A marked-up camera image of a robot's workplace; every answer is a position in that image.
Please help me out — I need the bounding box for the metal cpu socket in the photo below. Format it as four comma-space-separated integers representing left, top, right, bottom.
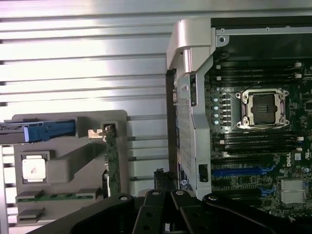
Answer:
234, 88, 291, 129

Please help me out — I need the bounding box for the green dell motherboard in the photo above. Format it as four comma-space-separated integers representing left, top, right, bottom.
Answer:
204, 58, 312, 208

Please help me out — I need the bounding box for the grey plastic parts rack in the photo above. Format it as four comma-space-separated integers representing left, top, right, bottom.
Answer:
13, 109, 130, 221

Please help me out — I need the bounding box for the hard disk with blue caddy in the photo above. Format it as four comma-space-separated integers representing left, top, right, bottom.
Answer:
0, 117, 77, 145

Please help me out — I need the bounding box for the silver finned chipset heatsink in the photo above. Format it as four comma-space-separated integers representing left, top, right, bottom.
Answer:
279, 178, 307, 205

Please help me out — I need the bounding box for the dark grey open pc case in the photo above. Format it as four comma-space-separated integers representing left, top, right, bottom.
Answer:
165, 18, 312, 213

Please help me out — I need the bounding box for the green ram stick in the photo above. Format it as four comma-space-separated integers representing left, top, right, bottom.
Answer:
16, 194, 94, 202

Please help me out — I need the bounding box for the silver cpu chip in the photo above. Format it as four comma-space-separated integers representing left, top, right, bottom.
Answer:
21, 158, 46, 181

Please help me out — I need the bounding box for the blue expansion slot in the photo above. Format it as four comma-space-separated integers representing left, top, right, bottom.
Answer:
213, 167, 276, 176

